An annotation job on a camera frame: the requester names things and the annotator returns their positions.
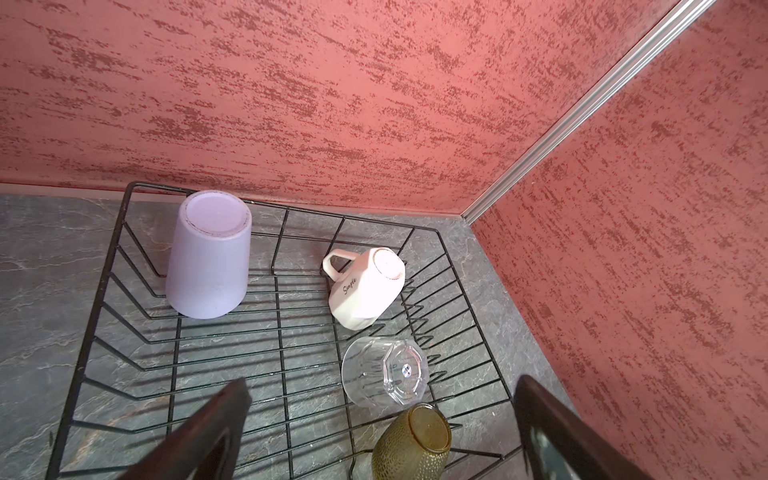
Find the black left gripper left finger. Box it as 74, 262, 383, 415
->
121, 378, 252, 479

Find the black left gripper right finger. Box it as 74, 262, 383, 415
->
514, 374, 650, 479

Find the olive green glass tumbler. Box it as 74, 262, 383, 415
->
371, 403, 452, 479

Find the lilac plastic cup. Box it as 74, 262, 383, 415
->
165, 190, 252, 320

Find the clear plastic cup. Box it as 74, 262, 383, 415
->
341, 337, 430, 411

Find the white faceted mug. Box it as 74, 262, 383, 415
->
322, 247, 406, 331

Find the black wire dish rack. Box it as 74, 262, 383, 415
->
46, 182, 522, 479

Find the aluminium corner post right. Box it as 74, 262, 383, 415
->
461, 0, 715, 224

